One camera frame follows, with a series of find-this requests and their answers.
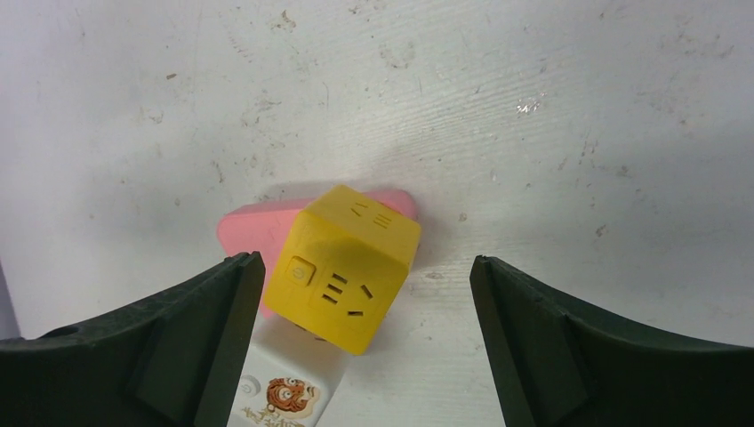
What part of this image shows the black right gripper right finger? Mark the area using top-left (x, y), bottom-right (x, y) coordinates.
top-left (469, 255), bottom-right (753, 426)

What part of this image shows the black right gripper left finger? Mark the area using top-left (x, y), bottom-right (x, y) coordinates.
top-left (1, 252), bottom-right (265, 426)

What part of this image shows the pink triangular socket base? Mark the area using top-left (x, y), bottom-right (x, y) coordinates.
top-left (217, 189), bottom-right (417, 316)

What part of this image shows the yellow cube socket plug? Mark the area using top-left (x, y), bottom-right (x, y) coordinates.
top-left (262, 185), bottom-right (421, 355)

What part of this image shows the white cube socket with tiger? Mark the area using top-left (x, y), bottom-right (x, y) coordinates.
top-left (227, 315), bottom-right (353, 427)

